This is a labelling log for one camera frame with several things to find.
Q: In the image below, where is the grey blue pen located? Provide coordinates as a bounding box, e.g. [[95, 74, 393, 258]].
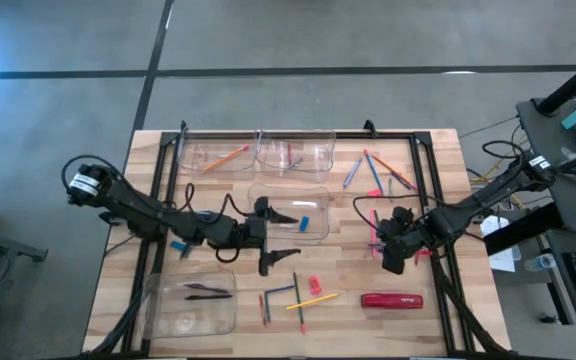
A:
[[342, 156, 365, 191]]

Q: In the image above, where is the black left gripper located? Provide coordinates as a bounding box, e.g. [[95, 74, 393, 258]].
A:
[[236, 195, 303, 278]]

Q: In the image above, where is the green pencil pink eraser cap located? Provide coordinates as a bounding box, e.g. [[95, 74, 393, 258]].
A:
[[291, 271, 309, 336]]

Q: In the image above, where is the white paper sheet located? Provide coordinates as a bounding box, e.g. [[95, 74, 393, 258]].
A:
[[479, 214, 523, 274]]

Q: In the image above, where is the dark grey desk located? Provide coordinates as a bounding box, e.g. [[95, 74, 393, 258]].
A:
[[515, 96, 576, 359]]

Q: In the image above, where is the yellow cable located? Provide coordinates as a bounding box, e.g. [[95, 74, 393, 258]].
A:
[[469, 158, 528, 211]]

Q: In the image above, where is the yellow pencil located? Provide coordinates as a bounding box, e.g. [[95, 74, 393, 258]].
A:
[[284, 292, 341, 312]]

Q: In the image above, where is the dark pen with red end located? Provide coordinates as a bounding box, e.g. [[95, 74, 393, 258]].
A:
[[390, 169, 420, 193]]

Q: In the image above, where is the black aluminium table frame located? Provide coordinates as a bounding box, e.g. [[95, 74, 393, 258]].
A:
[[87, 118, 519, 360]]

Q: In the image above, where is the blue pencil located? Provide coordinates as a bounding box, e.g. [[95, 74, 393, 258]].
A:
[[362, 147, 386, 196]]

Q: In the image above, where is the black desk strut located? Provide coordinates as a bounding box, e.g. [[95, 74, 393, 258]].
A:
[[482, 201, 565, 257]]

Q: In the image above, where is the grey metal stand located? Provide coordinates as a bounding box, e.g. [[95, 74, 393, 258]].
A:
[[0, 224, 50, 265]]

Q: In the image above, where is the red stapler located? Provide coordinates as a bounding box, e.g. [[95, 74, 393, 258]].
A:
[[359, 292, 426, 311]]

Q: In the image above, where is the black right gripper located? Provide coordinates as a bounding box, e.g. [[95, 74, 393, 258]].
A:
[[378, 205, 435, 276]]

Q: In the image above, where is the clear water bottle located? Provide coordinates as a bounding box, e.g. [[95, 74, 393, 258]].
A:
[[523, 252, 558, 273]]

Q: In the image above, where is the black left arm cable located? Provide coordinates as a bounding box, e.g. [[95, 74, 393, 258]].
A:
[[60, 153, 250, 265]]

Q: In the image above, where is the black diagonal pole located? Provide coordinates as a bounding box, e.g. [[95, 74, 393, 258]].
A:
[[537, 48, 576, 117]]

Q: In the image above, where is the clear plastic bin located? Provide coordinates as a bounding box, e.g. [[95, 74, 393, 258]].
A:
[[255, 128, 338, 185], [246, 182, 333, 243], [176, 130, 261, 178], [139, 269, 239, 343]]

